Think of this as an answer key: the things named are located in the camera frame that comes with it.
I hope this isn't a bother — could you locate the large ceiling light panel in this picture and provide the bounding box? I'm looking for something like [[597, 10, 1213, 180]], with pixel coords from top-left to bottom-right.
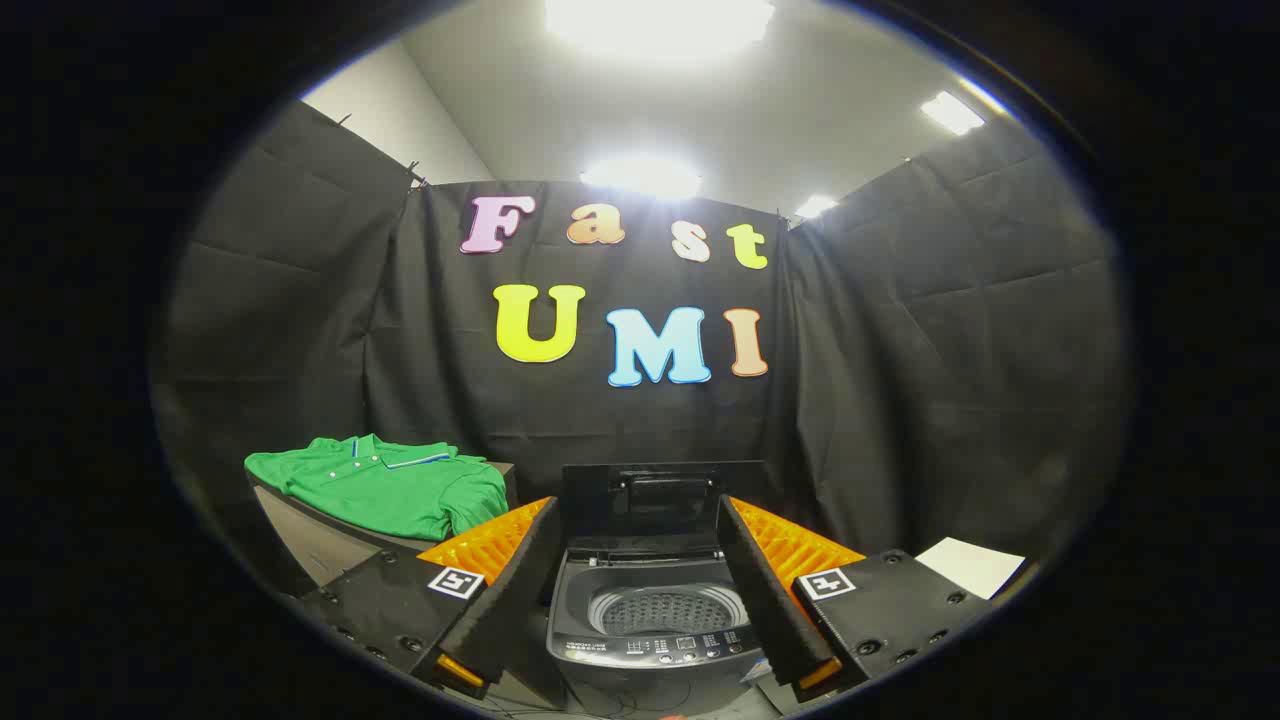
[[543, 0, 777, 59]]

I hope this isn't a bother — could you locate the grey washing machine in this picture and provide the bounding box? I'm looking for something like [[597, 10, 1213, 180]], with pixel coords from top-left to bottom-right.
[[545, 548, 771, 716]]

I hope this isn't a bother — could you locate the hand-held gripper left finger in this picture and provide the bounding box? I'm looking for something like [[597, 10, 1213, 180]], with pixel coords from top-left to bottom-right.
[[300, 495, 563, 699]]

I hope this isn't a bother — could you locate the black backdrop cloth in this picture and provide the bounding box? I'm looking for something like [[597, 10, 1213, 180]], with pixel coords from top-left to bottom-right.
[[150, 98, 1126, 601]]

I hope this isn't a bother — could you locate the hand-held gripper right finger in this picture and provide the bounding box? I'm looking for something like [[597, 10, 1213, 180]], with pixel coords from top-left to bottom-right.
[[716, 493, 993, 703]]

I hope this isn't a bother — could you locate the grey cabinet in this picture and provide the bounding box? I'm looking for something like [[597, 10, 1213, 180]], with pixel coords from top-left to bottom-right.
[[248, 462, 518, 591]]

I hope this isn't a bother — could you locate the green polo shirt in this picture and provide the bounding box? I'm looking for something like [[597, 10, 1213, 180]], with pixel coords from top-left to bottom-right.
[[244, 434, 511, 542]]

